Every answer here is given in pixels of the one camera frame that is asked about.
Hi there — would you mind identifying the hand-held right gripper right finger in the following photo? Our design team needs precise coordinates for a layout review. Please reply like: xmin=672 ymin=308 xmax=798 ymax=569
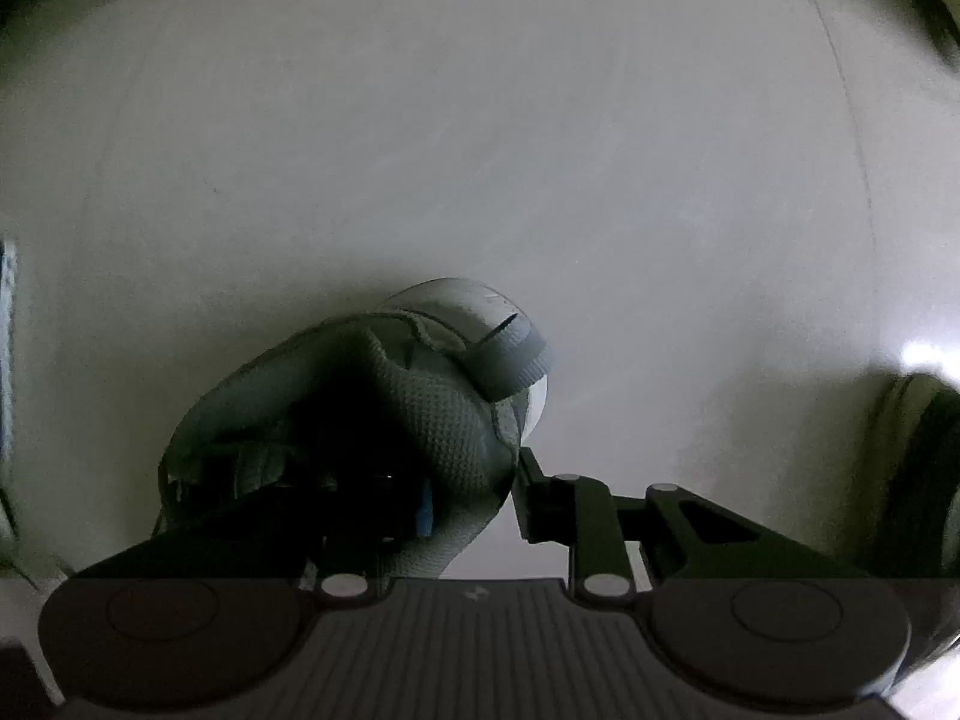
xmin=510 ymin=448 xmax=856 ymax=601

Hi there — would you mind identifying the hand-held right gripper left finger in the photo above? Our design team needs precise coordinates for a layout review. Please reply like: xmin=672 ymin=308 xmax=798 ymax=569
xmin=71 ymin=480 xmax=436 ymax=605

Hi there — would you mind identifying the grey mesh sneaker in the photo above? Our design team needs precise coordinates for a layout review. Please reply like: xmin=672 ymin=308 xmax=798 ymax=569
xmin=157 ymin=279 xmax=552 ymax=578

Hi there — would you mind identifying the dark object with pale rim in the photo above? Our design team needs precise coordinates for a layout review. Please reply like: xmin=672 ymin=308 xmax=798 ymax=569
xmin=855 ymin=367 xmax=960 ymax=578

